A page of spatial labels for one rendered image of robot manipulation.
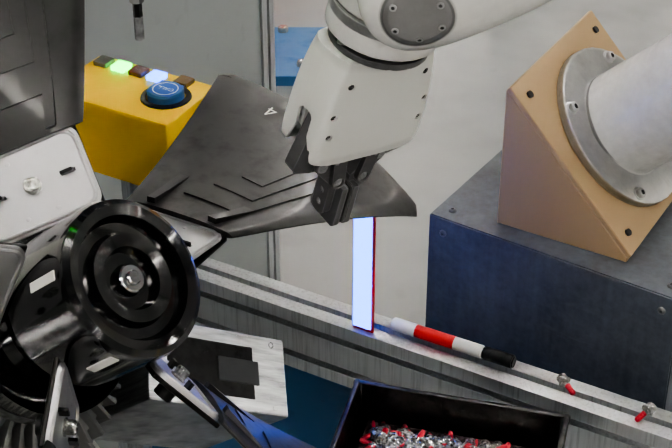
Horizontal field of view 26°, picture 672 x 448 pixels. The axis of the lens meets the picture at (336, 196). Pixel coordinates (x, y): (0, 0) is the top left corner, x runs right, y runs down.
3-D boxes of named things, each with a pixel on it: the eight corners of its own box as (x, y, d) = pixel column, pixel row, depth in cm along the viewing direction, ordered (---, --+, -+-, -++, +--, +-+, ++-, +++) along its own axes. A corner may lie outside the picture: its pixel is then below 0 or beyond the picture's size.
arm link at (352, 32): (407, -43, 107) (398, -9, 109) (309, -25, 103) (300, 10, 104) (475, 21, 103) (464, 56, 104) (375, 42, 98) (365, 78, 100)
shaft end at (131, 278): (113, 280, 102) (118, 278, 101) (125, 258, 103) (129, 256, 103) (136, 298, 102) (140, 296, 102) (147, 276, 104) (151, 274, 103)
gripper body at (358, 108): (409, -16, 109) (374, 102, 116) (295, 5, 103) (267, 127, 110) (468, 41, 104) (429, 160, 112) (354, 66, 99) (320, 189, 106)
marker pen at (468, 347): (390, 321, 155) (511, 360, 150) (396, 313, 156) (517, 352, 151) (389, 332, 156) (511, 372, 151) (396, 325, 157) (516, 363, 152)
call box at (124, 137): (54, 171, 164) (44, 87, 158) (108, 132, 171) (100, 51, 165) (172, 208, 157) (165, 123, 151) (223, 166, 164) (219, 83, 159)
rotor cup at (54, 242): (-81, 342, 103) (15, 287, 95) (9, 199, 113) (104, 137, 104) (73, 458, 108) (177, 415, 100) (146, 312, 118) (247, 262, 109)
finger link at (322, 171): (335, 136, 112) (317, 200, 116) (300, 144, 110) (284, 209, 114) (358, 161, 110) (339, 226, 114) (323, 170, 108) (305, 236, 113)
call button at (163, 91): (140, 104, 156) (139, 90, 155) (161, 89, 159) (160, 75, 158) (171, 113, 154) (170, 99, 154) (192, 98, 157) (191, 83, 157)
